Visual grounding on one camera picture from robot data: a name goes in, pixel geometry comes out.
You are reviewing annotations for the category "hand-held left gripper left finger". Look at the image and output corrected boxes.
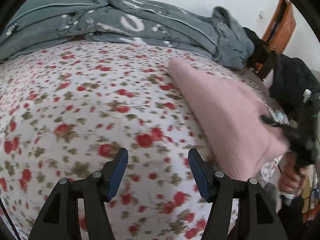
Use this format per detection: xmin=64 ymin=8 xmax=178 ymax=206
xmin=28 ymin=147 xmax=129 ymax=240

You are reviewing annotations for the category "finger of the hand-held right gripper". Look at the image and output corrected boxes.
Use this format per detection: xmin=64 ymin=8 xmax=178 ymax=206
xmin=259 ymin=114 xmax=285 ymax=131

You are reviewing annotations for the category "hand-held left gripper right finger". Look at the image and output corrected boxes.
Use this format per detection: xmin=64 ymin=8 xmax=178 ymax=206
xmin=188 ymin=148 xmax=288 ymax=240

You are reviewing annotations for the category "pink knit sweater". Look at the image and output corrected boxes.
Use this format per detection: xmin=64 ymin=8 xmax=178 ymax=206
xmin=169 ymin=56 xmax=290 ymax=182

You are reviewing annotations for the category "person's right hand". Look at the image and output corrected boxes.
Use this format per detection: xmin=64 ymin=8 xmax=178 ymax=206
xmin=278 ymin=152 xmax=307 ymax=199

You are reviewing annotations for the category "small light blue toy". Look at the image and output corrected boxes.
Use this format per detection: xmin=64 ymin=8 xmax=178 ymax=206
xmin=273 ymin=109 xmax=286 ymax=121

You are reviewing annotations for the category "black puffer jacket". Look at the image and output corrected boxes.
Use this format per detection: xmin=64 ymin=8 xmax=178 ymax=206
xmin=270 ymin=55 xmax=320 ymax=130

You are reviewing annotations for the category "wooden chair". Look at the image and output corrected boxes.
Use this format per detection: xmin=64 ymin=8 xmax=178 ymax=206
xmin=247 ymin=46 xmax=275 ymax=80

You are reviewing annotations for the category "floral bed sheet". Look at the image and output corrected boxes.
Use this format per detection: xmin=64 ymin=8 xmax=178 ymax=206
xmin=0 ymin=40 xmax=290 ymax=240

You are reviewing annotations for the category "dark cloth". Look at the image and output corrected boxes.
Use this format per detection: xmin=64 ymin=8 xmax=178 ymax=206
xmin=244 ymin=27 xmax=270 ymax=55

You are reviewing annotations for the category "wooden door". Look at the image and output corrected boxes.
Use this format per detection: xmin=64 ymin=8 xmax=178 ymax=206
xmin=261 ymin=0 xmax=297 ymax=53

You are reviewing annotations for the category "grey flower-print blanket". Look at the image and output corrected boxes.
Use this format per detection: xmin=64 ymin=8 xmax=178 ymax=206
xmin=0 ymin=0 xmax=255 ymax=70

